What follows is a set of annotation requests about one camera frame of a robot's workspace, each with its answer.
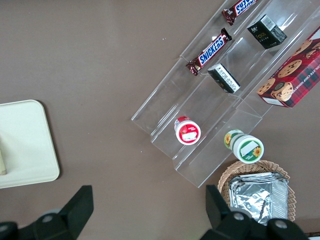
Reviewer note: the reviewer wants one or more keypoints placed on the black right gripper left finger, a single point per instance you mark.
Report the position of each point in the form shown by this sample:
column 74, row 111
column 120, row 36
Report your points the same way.
column 67, row 220

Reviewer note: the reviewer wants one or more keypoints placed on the small black box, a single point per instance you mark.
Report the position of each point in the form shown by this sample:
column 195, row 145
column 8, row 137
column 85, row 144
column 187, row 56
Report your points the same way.
column 225, row 78
column 266, row 32

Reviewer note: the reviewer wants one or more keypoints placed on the clear acrylic stepped shelf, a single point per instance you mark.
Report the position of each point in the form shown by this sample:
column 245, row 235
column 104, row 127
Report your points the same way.
column 212, row 110

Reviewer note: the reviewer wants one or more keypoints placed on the red plaid cookie box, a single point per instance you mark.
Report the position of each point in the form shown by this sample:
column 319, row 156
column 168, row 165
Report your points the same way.
column 295, row 77

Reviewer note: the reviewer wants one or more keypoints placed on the beige plastic tray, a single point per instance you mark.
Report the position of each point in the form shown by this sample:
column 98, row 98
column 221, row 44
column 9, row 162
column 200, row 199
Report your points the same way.
column 27, row 142

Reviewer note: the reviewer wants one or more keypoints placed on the light wicker basket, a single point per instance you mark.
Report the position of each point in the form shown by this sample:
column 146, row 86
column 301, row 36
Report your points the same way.
column 255, row 166

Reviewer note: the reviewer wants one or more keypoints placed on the red lid yogurt cup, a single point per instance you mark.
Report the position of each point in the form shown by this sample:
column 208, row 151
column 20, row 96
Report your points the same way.
column 188, row 132

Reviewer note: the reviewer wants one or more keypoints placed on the Snickers bar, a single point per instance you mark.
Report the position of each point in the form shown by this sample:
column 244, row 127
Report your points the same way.
column 238, row 10
column 210, row 51

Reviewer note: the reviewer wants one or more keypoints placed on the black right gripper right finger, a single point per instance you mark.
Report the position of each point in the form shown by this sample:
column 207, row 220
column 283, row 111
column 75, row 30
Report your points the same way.
column 237, row 230

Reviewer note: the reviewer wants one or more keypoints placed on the aluminium foil tray stack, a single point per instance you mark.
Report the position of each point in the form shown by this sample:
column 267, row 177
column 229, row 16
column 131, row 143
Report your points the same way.
column 262, row 197

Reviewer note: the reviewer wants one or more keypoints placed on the green lid yogurt cup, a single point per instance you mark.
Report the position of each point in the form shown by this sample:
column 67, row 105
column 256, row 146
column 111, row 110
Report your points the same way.
column 246, row 147

